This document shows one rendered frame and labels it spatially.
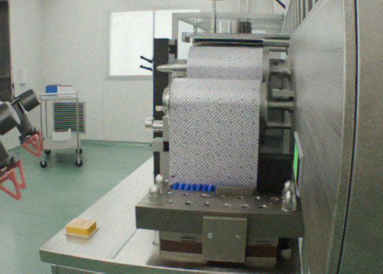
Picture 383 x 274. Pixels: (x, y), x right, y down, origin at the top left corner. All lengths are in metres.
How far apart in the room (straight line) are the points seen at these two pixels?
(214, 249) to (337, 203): 0.72
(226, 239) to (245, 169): 0.25
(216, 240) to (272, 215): 0.14
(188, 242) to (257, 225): 0.17
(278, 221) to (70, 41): 6.66
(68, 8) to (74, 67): 1.02
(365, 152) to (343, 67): 0.07
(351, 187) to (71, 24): 7.23
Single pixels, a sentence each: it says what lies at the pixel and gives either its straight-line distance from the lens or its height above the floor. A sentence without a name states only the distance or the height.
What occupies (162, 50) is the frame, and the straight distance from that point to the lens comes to 1.56.
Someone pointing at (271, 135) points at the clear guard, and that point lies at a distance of 2.24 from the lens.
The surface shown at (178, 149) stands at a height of 1.13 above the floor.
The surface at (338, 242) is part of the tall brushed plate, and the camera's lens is 0.37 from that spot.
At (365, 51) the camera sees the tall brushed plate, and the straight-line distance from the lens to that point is 0.35.
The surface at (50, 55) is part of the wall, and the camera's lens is 7.65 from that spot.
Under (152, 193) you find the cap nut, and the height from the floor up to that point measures 1.06.
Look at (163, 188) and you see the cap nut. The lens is 1.18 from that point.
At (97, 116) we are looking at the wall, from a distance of 7.33.
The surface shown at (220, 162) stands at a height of 1.10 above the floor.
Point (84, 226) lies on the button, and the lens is 1.25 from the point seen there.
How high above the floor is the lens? 1.37
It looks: 9 degrees down
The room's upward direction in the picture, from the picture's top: straight up
